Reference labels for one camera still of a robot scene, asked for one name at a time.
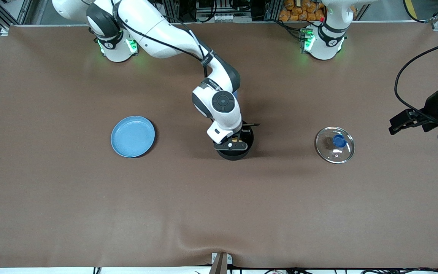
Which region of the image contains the black pot with blue handle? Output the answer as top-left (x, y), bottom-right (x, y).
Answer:
top-left (215, 124), bottom-right (255, 161)

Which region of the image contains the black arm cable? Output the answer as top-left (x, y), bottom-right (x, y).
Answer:
top-left (394, 38), bottom-right (438, 116)
top-left (111, 0), bottom-right (215, 78)

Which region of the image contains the glass lid with blue knob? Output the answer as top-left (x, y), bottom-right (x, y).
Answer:
top-left (315, 126), bottom-right (356, 164)

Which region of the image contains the crate of orange objects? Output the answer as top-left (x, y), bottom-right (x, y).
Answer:
top-left (279, 0), bottom-right (326, 22)

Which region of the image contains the brown table mat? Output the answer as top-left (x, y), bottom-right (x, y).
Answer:
top-left (0, 22), bottom-right (438, 269)

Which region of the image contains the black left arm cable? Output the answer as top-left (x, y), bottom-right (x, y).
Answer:
top-left (394, 38), bottom-right (438, 116)

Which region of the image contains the metal table bracket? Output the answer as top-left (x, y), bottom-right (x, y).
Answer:
top-left (211, 252), bottom-right (233, 274)

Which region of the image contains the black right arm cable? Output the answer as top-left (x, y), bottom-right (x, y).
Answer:
top-left (111, 0), bottom-right (215, 78)

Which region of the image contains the blue plate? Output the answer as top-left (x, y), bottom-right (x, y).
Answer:
top-left (111, 116), bottom-right (156, 158)

